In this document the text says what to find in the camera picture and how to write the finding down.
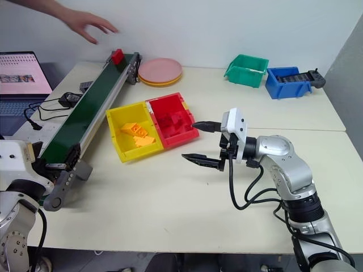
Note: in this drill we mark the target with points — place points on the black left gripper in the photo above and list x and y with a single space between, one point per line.
37 153

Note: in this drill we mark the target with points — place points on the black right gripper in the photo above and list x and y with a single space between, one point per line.
227 150

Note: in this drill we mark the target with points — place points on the red toy block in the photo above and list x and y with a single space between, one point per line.
167 120
117 56
179 118

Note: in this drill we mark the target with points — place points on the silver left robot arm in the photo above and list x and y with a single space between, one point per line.
12 221

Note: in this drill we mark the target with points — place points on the person's bare forearm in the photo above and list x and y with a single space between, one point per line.
59 7

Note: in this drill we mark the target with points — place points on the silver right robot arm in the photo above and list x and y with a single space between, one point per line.
286 164

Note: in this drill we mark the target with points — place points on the green conveyor belt unit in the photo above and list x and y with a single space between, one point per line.
93 102

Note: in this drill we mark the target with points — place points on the person's bare hand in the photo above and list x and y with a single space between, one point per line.
85 21

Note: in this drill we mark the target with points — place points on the red plastic storage bin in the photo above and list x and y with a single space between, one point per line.
181 139

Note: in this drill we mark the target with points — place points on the yellow toy block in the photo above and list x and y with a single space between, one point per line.
129 128
144 140
141 131

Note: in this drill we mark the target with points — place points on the black power adapter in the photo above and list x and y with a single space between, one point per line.
69 99

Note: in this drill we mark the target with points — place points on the open laptop computer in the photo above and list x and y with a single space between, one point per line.
20 82

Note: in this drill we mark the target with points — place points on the yellow plate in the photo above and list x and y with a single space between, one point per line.
160 84

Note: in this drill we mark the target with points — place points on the yellow plastic storage bin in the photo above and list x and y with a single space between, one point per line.
124 148

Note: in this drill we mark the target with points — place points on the small grey block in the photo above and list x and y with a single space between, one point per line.
86 86

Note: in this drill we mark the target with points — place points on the green plastic storage bin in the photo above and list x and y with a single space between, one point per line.
246 71

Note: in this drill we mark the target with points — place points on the pink plate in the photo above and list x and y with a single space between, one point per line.
160 68

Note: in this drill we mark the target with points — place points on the blue plastic storage bin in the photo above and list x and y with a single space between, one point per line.
287 88

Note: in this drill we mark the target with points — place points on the black ribbed part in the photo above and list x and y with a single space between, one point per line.
292 78

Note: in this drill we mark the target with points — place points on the black handheld controller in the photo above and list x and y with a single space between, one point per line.
317 78

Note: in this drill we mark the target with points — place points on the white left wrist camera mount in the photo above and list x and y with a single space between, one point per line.
15 158

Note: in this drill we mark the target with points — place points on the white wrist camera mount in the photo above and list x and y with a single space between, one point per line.
15 158
237 122

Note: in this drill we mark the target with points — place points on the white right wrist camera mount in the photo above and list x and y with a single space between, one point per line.
237 122

